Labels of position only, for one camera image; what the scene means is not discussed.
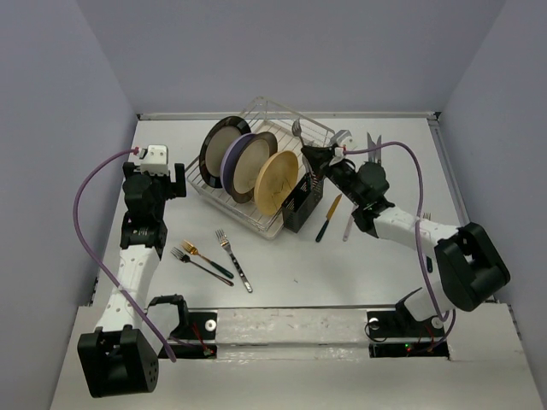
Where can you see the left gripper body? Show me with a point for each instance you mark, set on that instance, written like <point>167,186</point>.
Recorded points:
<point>162,187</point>

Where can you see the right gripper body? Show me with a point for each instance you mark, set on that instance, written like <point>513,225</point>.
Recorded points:
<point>340,172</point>

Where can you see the silver fork teal handle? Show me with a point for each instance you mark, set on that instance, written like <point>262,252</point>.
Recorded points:
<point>311,181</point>

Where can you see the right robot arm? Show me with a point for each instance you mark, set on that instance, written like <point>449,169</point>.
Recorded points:
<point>469,267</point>

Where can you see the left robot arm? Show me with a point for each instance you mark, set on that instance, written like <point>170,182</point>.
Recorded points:
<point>121,355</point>

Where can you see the yellow plate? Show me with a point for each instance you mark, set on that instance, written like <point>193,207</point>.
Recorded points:
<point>275,182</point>

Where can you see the black utensil caddy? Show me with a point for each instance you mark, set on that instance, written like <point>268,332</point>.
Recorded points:
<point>299,205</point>

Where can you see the grey brown plate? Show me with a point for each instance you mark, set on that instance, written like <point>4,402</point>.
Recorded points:
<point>250,160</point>

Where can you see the black rimmed plate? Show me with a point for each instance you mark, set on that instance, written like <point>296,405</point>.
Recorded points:
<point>214,146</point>

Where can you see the purple plate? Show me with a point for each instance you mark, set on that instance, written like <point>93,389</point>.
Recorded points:
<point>230,157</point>

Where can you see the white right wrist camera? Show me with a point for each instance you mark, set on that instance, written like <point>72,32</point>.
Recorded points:
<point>341,141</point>

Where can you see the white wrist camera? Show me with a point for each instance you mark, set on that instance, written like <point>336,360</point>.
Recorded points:
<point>341,141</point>
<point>154,160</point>

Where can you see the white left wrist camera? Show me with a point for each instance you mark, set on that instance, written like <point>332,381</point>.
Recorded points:
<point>154,160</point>

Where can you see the gold knife green handle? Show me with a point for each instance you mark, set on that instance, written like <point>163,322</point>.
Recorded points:
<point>329,215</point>

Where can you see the knife teal handle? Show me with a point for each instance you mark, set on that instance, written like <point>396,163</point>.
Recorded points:
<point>370,141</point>

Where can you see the knife dark handle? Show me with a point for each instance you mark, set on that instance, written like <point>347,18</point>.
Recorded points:
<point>377,154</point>

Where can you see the gold fork green handle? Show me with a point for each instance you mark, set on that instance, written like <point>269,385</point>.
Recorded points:
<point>191,249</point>

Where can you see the dark fork thin handle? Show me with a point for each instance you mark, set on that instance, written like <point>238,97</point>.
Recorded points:
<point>185,258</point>

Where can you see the metal wire dish rack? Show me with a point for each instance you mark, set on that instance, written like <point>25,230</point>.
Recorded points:
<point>264,108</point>

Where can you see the silver fork perforated handle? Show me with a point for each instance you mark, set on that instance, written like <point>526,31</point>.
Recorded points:
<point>225,244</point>

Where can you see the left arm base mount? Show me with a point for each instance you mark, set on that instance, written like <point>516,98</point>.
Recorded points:
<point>190,333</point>

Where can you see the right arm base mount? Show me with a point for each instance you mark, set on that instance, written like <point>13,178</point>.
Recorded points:
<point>397,334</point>

